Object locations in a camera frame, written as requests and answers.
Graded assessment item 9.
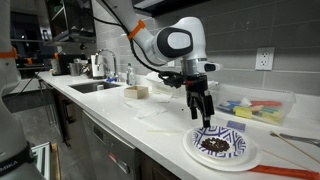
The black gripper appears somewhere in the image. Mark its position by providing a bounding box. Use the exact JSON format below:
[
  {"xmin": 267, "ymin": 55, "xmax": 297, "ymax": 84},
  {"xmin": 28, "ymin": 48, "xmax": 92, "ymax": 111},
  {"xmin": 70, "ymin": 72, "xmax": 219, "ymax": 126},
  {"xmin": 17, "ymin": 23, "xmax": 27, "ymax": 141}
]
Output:
[{"xmin": 184, "ymin": 73, "xmax": 215, "ymax": 129}]

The pile of dark beans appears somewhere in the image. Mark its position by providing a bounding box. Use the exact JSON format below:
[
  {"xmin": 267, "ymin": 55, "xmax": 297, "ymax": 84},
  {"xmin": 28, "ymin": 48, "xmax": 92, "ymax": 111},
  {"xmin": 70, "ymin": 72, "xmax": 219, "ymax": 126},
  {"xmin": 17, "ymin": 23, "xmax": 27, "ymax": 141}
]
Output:
[{"xmin": 200, "ymin": 136, "xmax": 231, "ymax": 154}]

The blue striped paper plate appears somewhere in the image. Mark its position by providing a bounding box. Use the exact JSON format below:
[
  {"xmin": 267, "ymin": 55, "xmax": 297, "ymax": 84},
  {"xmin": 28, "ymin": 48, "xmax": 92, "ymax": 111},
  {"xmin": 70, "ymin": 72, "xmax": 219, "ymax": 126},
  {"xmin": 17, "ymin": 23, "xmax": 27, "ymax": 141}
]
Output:
[{"xmin": 191, "ymin": 125, "xmax": 248, "ymax": 159}]

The large white plate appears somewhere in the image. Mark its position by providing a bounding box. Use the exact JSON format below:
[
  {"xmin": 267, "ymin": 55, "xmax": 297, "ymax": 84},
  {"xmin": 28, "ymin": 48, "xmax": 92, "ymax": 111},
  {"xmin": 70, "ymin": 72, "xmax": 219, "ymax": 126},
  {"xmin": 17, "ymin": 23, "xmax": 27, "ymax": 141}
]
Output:
[{"xmin": 182, "ymin": 125, "xmax": 263, "ymax": 173}]

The blue sponge in bin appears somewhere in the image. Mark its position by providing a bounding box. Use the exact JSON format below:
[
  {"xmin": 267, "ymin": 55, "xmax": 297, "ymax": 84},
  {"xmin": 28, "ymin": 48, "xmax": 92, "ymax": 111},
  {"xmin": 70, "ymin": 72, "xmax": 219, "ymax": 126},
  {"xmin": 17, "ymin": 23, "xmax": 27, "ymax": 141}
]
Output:
[{"xmin": 218, "ymin": 99, "xmax": 241, "ymax": 113}]

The small blue card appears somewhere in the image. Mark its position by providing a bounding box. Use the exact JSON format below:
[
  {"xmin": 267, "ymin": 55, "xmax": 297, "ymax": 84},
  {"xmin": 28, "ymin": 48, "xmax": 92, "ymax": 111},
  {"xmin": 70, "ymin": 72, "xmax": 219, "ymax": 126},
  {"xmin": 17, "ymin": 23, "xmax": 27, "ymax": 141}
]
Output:
[{"xmin": 226, "ymin": 120, "xmax": 247, "ymax": 133}]

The flat beige wooden stick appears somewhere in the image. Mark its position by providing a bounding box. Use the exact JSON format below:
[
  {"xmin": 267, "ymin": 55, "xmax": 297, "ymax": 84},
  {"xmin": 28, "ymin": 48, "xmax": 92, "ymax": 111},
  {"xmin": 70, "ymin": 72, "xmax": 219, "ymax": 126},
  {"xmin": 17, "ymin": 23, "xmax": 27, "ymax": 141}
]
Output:
[{"xmin": 144, "ymin": 129, "xmax": 183, "ymax": 135}]

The white plastic container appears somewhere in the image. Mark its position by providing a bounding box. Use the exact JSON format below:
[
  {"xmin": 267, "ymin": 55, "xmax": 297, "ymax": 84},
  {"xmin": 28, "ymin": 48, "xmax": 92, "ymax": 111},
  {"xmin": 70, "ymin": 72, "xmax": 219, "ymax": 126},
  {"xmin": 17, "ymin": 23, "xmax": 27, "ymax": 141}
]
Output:
[{"xmin": 145, "ymin": 71, "xmax": 188, "ymax": 98}]

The small wooden box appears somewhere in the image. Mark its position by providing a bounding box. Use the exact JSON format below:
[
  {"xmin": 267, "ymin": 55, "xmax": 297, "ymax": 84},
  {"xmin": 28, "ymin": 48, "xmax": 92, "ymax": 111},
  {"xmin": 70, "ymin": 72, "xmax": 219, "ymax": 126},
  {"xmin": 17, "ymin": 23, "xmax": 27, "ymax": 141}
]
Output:
[{"xmin": 123, "ymin": 85, "xmax": 150, "ymax": 100}]

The red flat item in bin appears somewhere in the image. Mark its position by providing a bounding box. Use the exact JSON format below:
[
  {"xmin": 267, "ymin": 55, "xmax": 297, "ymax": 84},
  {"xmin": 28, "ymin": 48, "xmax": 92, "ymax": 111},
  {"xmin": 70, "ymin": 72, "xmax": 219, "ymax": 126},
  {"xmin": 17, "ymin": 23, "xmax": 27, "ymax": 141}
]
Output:
[{"xmin": 249, "ymin": 100, "xmax": 283, "ymax": 108}]

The yellow green sponge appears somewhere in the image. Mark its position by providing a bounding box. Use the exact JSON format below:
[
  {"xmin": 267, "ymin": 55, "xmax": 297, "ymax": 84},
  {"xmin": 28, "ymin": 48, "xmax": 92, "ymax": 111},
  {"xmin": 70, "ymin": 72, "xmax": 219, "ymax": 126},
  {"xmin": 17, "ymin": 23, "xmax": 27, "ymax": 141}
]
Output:
[{"xmin": 261, "ymin": 108, "xmax": 284, "ymax": 123}]

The clear plastic bottle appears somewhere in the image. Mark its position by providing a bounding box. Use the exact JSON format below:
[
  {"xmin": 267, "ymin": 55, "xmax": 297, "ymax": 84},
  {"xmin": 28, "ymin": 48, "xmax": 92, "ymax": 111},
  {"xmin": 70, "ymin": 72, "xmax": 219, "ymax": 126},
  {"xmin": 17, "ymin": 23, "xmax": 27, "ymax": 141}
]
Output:
[{"xmin": 125, "ymin": 63, "xmax": 137, "ymax": 87}]

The clear plastic storage bin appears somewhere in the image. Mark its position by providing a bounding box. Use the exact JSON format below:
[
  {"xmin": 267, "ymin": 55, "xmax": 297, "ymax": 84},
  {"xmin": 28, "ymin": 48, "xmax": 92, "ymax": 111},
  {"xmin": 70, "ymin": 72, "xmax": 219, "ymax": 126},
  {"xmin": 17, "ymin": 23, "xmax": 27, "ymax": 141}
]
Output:
[{"xmin": 209, "ymin": 83, "xmax": 297, "ymax": 127}]

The chrome kitchen faucet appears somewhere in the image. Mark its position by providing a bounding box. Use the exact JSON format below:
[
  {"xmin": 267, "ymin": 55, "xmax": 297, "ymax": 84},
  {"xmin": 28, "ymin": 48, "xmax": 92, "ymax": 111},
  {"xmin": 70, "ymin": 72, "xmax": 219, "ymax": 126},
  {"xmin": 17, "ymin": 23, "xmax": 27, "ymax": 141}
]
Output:
[{"xmin": 94, "ymin": 48, "xmax": 118, "ymax": 80}]

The thin wooden skewer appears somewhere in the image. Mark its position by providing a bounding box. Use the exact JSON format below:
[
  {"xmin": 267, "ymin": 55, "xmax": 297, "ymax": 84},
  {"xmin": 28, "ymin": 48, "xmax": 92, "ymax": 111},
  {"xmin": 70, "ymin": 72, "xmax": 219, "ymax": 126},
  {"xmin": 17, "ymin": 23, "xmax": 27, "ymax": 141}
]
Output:
[{"xmin": 269, "ymin": 131, "xmax": 320, "ymax": 164}]

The stainless steel dishwasher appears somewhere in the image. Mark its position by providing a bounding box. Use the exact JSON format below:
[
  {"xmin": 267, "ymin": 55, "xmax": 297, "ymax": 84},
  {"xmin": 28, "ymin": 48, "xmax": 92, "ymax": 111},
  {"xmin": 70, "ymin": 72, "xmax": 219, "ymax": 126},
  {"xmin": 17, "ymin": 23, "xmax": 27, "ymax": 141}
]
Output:
[{"xmin": 81, "ymin": 109, "xmax": 141, "ymax": 180}]

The orange plastic ruler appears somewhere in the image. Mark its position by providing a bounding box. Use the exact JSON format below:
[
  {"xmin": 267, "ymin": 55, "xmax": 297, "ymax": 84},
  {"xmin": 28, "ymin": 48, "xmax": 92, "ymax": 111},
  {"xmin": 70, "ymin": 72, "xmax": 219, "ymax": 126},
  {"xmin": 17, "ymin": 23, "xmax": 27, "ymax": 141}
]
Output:
[{"xmin": 248, "ymin": 164, "xmax": 320, "ymax": 180}]

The metal fork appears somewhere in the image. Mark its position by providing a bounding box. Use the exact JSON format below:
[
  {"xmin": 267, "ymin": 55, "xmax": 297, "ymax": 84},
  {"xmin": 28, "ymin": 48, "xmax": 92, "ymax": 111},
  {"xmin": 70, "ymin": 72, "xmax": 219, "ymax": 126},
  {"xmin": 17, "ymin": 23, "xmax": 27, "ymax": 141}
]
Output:
[{"xmin": 279, "ymin": 132, "xmax": 320, "ymax": 148}]

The dark overhead hood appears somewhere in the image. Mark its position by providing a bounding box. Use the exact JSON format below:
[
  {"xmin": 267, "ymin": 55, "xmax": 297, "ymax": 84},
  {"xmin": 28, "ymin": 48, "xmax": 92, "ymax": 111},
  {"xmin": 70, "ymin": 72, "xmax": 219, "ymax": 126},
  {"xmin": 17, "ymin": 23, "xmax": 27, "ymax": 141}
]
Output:
[{"xmin": 131, "ymin": 0, "xmax": 214, "ymax": 18}]

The steel kitchen sink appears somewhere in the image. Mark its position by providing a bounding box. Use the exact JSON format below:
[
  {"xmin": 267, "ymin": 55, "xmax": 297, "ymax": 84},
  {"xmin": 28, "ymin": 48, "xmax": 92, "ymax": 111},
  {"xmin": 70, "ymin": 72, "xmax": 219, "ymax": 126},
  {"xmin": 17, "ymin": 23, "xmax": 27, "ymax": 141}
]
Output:
[{"xmin": 68, "ymin": 80, "xmax": 122, "ymax": 94}]

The steel cooking pot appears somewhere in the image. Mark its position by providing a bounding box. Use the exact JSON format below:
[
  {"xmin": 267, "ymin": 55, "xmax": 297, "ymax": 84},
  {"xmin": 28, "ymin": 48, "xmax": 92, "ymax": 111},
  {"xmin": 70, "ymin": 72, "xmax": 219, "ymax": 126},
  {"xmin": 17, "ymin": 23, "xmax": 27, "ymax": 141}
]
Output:
[{"xmin": 68, "ymin": 61, "xmax": 84, "ymax": 77}]

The wooden table board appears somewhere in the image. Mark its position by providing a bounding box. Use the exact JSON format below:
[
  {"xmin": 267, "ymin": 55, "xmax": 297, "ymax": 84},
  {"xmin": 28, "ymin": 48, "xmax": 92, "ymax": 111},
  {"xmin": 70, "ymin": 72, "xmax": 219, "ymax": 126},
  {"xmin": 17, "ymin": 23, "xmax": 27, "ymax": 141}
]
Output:
[{"xmin": 49, "ymin": 142, "xmax": 63, "ymax": 180}]

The white robot with Franka label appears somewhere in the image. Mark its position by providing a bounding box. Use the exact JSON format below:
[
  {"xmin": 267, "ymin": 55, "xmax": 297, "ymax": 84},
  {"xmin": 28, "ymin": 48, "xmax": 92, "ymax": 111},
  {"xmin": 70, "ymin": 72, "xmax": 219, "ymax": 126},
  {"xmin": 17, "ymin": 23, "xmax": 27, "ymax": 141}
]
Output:
[{"xmin": 0, "ymin": 0, "xmax": 46, "ymax": 180}]

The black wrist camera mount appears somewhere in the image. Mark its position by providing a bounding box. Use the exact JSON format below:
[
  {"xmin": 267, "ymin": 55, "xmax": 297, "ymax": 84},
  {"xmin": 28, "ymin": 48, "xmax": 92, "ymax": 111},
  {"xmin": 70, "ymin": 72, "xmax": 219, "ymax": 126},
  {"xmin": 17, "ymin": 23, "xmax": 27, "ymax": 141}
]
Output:
[{"xmin": 158, "ymin": 70, "xmax": 188, "ymax": 89}]

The white wall outlet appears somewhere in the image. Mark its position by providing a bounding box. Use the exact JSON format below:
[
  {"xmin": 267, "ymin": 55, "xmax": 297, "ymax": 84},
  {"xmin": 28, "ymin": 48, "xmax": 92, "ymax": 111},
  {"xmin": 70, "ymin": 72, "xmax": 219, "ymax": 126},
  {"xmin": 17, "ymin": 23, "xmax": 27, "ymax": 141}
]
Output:
[{"xmin": 254, "ymin": 46, "xmax": 276, "ymax": 71}]

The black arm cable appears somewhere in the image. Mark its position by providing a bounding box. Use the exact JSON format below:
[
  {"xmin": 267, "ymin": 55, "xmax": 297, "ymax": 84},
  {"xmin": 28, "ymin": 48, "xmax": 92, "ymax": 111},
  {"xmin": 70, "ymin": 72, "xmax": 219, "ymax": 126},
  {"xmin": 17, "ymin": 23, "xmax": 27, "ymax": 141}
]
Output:
[{"xmin": 93, "ymin": 0, "xmax": 183, "ymax": 84}]

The orange strap on arm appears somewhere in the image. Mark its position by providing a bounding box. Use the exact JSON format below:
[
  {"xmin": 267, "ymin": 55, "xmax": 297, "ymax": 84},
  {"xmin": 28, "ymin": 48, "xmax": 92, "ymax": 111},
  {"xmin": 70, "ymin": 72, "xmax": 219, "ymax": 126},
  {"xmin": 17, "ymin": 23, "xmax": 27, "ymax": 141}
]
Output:
[{"xmin": 127, "ymin": 19, "xmax": 147, "ymax": 41}]

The dark cabinet with handle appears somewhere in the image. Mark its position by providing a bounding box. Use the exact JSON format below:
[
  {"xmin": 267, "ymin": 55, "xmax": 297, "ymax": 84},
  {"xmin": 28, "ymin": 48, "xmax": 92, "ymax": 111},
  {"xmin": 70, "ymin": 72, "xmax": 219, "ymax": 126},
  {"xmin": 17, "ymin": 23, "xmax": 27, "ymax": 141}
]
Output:
[{"xmin": 53, "ymin": 89, "xmax": 84, "ymax": 148}]

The dark glass wall cabinet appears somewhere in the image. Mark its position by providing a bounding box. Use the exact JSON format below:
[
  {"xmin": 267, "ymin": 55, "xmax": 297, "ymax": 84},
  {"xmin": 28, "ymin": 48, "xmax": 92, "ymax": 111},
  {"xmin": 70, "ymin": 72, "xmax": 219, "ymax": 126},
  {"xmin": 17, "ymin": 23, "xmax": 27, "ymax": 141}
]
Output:
[{"xmin": 44, "ymin": 0, "xmax": 98, "ymax": 44}]

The aluminium extrusion frame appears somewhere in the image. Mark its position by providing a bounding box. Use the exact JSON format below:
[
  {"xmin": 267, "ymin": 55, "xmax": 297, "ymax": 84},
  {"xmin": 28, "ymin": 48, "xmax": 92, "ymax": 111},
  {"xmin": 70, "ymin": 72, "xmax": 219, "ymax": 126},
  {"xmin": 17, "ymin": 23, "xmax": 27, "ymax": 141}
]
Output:
[{"xmin": 30, "ymin": 141, "xmax": 53, "ymax": 180}]

